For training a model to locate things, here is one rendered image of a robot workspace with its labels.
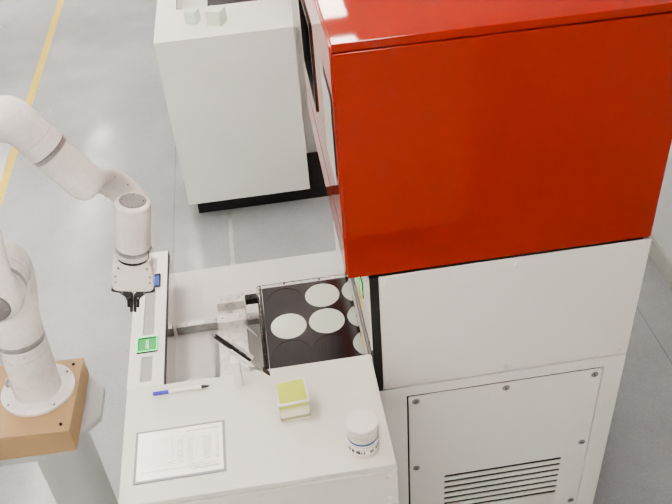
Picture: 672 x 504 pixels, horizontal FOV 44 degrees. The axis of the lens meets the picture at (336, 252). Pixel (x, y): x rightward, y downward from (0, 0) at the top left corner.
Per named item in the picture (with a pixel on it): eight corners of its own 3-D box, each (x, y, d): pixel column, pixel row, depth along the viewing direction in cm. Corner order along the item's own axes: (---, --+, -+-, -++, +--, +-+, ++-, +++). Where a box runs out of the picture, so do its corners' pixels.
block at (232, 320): (246, 318, 237) (245, 310, 235) (247, 326, 234) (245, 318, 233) (218, 322, 237) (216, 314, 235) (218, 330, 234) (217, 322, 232)
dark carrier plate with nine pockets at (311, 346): (376, 274, 246) (376, 272, 246) (399, 356, 220) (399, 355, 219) (261, 290, 244) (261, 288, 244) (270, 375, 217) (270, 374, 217)
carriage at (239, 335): (246, 305, 246) (244, 297, 244) (253, 397, 217) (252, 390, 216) (219, 308, 245) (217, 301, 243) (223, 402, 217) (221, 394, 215)
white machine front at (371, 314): (339, 212, 284) (331, 109, 258) (382, 390, 221) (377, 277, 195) (330, 214, 283) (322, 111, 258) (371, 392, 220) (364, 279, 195)
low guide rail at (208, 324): (345, 306, 247) (344, 299, 245) (346, 311, 245) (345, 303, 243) (177, 330, 244) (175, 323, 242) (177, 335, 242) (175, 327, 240)
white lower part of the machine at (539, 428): (515, 350, 340) (531, 186, 288) (590, 525, 276) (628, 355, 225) (345, 376, 335) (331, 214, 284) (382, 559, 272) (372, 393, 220)
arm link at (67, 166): (41, 133, 190) (133, 216, 208) (28, 170, 178) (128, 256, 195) (70, 111, 188) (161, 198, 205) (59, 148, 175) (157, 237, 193)
